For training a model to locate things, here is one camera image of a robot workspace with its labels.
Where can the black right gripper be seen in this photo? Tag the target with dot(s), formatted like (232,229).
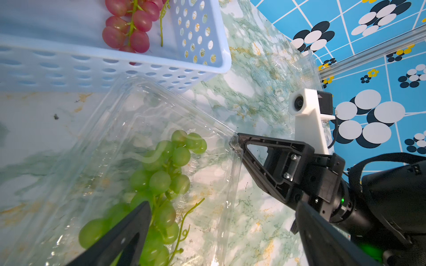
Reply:
(292,173)

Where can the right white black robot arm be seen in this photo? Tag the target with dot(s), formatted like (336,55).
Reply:
(375,217)

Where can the red grape bunch right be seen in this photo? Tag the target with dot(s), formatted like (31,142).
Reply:
(127,29)

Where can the green grape bunch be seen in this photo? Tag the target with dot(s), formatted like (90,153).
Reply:
(159,180)

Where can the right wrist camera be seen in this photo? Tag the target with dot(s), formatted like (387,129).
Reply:
(311,108)

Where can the clear plastic clamshell container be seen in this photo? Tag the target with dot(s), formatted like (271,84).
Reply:
(68,159)

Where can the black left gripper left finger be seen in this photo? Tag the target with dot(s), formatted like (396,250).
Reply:
(125,241)

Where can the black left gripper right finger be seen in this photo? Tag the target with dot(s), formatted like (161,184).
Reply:
(324,245)

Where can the light blue perforated plastic basket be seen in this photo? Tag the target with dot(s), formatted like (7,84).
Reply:
(49,46)

